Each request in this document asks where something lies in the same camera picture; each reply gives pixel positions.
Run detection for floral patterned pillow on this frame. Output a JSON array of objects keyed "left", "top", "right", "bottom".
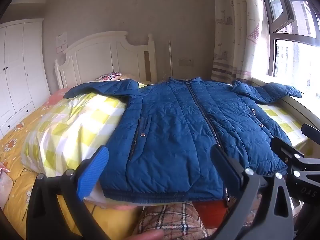
[{"left": 94, "top": 72, "right": 123, "bottom": 82}]

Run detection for yellow floral bedsheet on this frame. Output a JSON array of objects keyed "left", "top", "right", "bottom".
[{"left": 0, "top": 87, "right": 143, "bottom": 240}]

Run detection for plaid pants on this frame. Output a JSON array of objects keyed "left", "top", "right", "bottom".
[{"left": 137, "top": 201, "right": 255, "bottom": 240}]

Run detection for blue quilted jacket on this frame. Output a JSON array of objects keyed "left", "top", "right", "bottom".
[{"left": 64, "top": 77, "right": 303, "bottom": 203}]

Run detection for printed beige curtain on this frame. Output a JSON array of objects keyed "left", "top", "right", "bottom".
[{"left": 211, "top": 0, "right": 275, "bottom": 84}]

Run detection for white window sill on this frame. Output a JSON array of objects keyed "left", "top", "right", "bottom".
[{"left": 252, "top": 76, "right": 320, "bottom": 130}]

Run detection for yellow checked cloth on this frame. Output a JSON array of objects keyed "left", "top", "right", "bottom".
[{"left": 21, "top": 80, "right": 310, "bottom": 198}]

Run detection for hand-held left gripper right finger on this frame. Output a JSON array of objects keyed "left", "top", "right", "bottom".
[{"left": 211, "top": 145, "right": 294, "bottom": 240}]

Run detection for white wardrobe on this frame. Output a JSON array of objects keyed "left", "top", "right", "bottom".
[{"left": 0, "top": 19, "right": 52, "bottom": 138}]

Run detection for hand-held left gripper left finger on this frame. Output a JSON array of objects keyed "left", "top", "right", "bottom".
[{"left": 26, "top": 145, "right": 110, "bottom": 240}]

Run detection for pink plush cloth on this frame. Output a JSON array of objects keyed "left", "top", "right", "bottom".
[{"left": 0, "top": 160, "right": 13, "bottom": 205}]

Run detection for pink floral pillow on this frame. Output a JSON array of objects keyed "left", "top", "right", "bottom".
[{"left": 46, "top": 87, "right": 69, "bottom": 107}]

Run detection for dark framed window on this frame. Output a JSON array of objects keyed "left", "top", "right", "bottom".
[{"left": 260, "top": 0, "right": 320, "bottom": 98}]

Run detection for white wall pipe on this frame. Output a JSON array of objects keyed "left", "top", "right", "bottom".
[{"left": 168, "top": 40, "right": 173, "bottom": 78}]

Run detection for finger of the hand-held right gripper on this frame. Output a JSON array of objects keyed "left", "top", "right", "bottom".
[
  {"left": 301, "top": 123, "right": 320, "bottom": 144},
  {"left": 271, "top": 136, "right": 307, "bottom": 180}
]

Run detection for white bed headboard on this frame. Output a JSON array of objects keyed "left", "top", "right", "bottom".
[{"left": 54, "top": 31, "right": 158, "bottom": 89}]

